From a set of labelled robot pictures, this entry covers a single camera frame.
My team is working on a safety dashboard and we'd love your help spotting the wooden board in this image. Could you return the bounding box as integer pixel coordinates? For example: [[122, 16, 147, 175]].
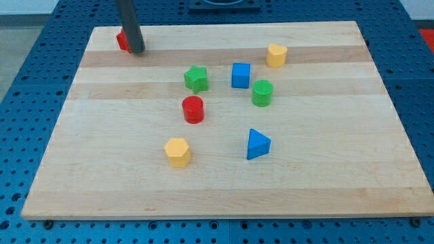
[[22, 21, 433, 220]]

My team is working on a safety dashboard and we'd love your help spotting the red cylinder block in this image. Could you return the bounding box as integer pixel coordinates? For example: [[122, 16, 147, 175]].
[[182, 96, 205, 124]]

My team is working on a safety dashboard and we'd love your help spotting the blue triangle block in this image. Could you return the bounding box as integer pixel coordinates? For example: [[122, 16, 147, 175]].
[[246, 128, 271, 160]]

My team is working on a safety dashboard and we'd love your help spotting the green star block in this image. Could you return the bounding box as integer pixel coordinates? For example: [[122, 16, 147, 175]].
[[184, 66, 208, 94]]

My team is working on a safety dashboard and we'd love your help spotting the yellow hexagon block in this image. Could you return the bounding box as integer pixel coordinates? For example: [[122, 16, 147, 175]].
[[164, 138, 191, 168]]

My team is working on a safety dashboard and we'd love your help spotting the green cylinder block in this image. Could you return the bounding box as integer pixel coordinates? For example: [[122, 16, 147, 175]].
[[252, 79, 273, 107]]

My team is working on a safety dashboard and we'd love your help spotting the blue cube block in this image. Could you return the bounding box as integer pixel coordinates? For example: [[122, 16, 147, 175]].
[[231, 63, 251, 89]]

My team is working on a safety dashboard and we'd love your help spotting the yellow heart block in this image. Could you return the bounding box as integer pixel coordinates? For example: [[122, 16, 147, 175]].
[[266, 43, 288, 68]]

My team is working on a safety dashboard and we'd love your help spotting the red star block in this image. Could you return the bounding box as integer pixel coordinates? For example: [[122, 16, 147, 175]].
[[116, 29, 131, 53]]

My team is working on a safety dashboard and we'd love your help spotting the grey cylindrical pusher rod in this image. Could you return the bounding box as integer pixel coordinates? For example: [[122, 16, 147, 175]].
[[115, 0, 145, 54]]

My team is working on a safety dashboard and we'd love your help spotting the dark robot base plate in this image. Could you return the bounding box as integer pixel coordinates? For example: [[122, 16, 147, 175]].
[[187, 0, 261, 13]]

